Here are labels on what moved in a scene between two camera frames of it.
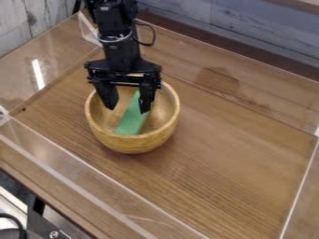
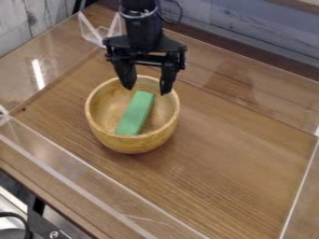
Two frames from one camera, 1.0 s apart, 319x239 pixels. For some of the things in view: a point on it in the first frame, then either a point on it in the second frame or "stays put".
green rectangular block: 134,119 stays put
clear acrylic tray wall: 225,178 stays put
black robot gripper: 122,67 → 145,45
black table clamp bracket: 47,224 stays put
